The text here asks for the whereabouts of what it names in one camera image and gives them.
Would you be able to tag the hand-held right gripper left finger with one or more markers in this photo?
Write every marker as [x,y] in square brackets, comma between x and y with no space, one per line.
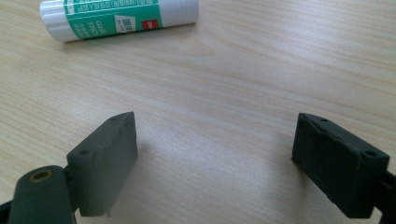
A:
[102,161]

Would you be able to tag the green and white glue stick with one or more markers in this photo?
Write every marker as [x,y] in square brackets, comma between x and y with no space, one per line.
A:
[118,15]

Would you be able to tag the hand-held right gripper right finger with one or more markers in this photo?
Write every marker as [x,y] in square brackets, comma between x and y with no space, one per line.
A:
[339,168]

